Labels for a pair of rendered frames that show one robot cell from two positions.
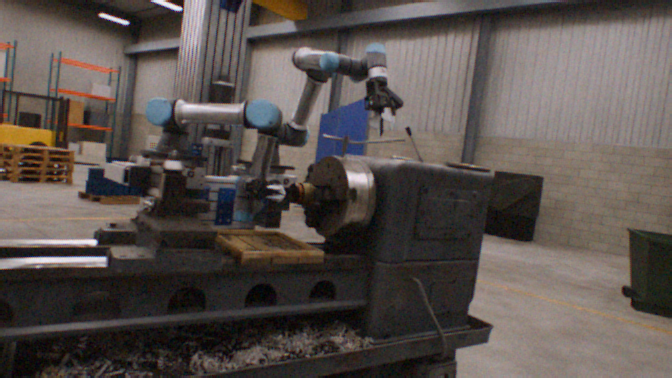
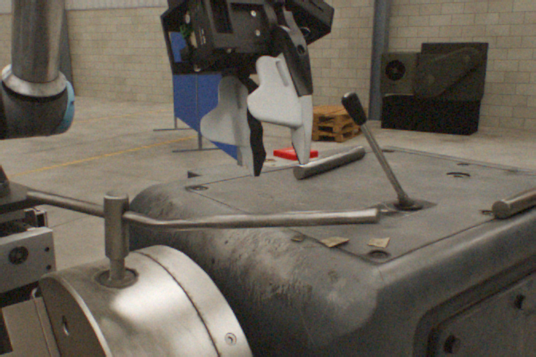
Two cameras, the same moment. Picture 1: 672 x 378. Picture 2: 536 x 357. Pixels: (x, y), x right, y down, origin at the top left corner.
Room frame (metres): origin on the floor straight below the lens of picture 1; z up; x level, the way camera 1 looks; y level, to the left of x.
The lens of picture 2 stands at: (1.21, -0.11, 1.45)
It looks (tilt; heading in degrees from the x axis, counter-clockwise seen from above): 14 degrees down; 354
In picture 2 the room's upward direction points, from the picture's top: straight up
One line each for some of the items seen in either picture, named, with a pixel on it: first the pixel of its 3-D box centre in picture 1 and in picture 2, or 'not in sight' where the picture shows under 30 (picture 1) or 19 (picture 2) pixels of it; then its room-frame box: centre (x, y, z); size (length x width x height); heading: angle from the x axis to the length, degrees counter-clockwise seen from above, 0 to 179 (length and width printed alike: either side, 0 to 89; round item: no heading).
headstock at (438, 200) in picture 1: (407, 206); (361, 303); (1.95, -0.33, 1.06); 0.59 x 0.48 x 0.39; 124
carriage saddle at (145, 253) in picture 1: (154, 241); not in sight; (1.34, 0.54, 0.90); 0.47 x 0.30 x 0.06; 34
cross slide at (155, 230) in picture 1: (170, 224); not in sight; (1.38, 0.51, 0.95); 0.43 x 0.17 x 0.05; 34
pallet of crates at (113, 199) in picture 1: (124, 179); not in sight; (7.92, 3.89, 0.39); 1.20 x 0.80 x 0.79; 150
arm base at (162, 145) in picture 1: (175, 141); not in sight; (1.93, 0.74, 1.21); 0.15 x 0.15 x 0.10
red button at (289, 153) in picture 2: not in sight; (295, 155); (2.14, -0.26, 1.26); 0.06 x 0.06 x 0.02; 34
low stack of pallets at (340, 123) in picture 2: not in sight; (330, 122); (9.78, -2.06, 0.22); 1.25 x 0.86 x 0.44; 145
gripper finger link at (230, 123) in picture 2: (375, 124); (229, 127); (1.69, -0.12, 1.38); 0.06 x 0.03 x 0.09; 124
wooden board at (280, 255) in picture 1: (262, 244); not in sight; (1.54, 0.23, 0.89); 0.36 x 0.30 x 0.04; 34
